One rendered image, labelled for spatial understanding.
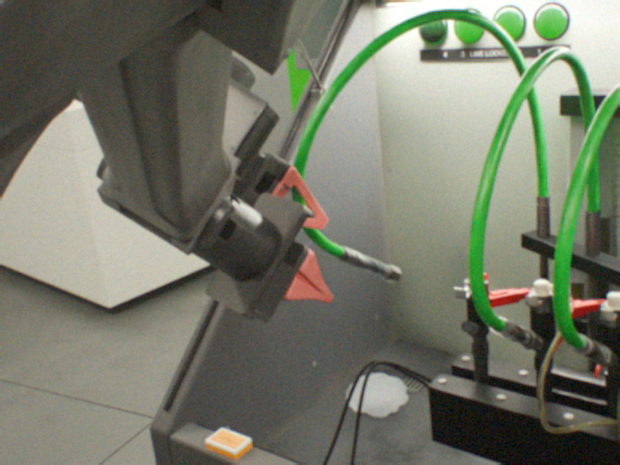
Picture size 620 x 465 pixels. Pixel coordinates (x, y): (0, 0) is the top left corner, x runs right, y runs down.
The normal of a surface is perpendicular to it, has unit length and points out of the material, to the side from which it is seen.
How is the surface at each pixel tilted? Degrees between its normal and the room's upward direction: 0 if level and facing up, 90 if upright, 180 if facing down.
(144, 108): 130
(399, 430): 0
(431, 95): 90
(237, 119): 65
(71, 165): 90
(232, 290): 45
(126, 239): 90
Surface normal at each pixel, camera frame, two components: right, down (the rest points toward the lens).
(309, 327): 0.79, 0.12
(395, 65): -0.61, 0.33
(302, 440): -0.11, -0.94
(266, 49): -0.51, 0.83
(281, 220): -0.64, -0.46
